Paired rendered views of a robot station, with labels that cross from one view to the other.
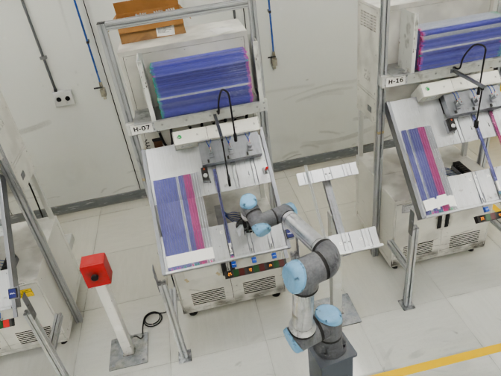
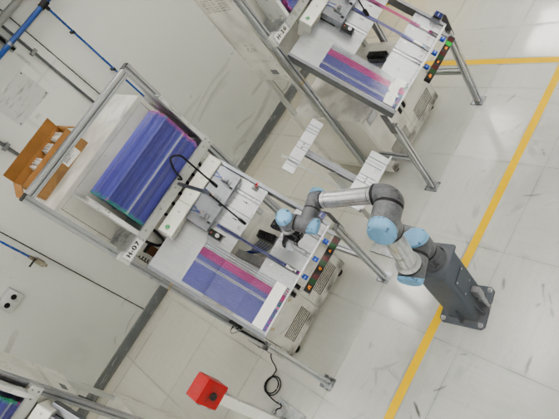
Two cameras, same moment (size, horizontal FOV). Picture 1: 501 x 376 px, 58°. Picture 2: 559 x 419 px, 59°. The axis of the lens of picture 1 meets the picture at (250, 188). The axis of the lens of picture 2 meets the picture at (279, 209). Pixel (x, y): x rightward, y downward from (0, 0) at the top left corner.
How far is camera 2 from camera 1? 0.43 m
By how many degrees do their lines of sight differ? 11
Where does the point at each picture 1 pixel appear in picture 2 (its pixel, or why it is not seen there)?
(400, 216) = (371, 129)
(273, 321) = (359, 293)
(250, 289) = (320, 288)
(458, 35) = not seen: outside the picture
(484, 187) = (410, 52)
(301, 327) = (411, 263)
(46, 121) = (12, 333)
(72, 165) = (71, 347)
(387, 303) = (419, 198)
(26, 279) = not seen: outside the picture
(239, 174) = (239, 209)
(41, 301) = not seen: outside the picture
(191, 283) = (278, 327)
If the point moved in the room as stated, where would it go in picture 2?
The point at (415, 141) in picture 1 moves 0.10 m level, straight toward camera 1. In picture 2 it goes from (335, 64) to (343, 70)
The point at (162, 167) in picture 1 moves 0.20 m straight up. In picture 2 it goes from (177, 263) to (149, 244)
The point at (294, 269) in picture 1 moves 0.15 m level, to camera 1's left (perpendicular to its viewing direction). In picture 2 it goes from (379, 224) to (357, 258)
